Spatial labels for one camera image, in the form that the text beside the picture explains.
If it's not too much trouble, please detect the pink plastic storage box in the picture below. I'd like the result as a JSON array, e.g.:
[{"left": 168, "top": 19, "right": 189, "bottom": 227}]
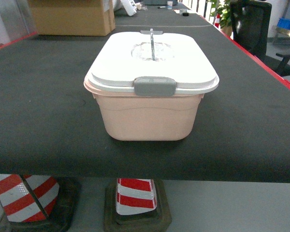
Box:
[{"left": 84, "top": 80, "right": 204, "bottom": 141}]

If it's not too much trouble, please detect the white box lid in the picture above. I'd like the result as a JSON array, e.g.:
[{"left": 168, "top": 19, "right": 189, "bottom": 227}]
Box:
[{"left": 84, "top": 30, "right": 219, "bottom": 97}]

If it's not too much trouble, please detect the brown cardboard box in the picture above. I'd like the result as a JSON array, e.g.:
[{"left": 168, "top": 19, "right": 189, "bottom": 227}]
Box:
[{"left": 28, "top": 0, "right": 116, "bottom": 36}]

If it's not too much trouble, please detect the right striped traffic cone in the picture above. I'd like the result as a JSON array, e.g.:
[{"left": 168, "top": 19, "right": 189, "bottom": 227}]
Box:
[{"left": 103, "top": 178, "right": 172, "bottom": 232}]

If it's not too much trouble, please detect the striped traffic cone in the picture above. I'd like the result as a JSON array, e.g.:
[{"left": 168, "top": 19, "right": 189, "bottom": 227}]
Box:
[
  {"left": 0, "top": 174, "right": 81, "bottom": 232},
  {"left": 103, "top": 178, "right": 172, "bottom": 232}
]

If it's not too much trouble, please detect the black conveyor belt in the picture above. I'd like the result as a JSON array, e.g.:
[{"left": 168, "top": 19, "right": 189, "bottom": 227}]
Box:
[{"left": 0, "top": 6, "right": 290, "bottom": 183}]

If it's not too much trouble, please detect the white paper cup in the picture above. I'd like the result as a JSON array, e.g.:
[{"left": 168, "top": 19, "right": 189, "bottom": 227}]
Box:
[{"left": 167, "top": 1, "right": 173, "bottom": 10}]

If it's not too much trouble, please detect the green potted plant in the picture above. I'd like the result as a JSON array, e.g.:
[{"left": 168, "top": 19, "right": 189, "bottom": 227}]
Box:
[{"left": 206, "top": 0, "right": 232, "bottom": 37}]

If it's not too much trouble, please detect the black office chair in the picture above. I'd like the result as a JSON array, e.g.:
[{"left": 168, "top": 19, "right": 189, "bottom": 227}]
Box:
[{"left": 230, "top": 0, "right": 290, "bottom": 77}]

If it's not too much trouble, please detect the left striped traffic cone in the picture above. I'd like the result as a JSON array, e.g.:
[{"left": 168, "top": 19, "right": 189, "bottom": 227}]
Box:
[{"left": 0, "top": 174, "right": 81, "bottom": 232}]

